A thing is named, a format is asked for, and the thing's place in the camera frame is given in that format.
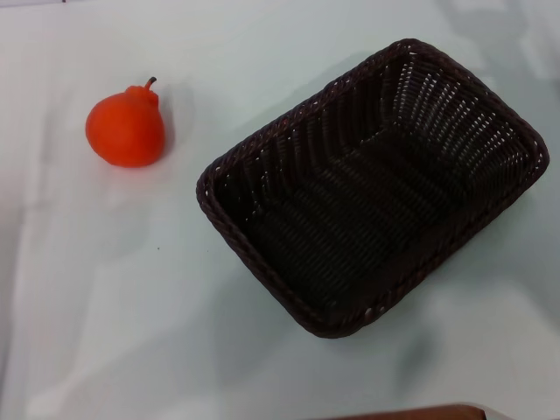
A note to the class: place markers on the orange toy pear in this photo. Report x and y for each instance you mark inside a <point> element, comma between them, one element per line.
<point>124,131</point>

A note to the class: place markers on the brown wooden edge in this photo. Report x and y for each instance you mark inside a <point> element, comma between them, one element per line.
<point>415,413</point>

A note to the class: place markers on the dark brown woven basket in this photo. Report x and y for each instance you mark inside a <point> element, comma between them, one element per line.
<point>350,210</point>

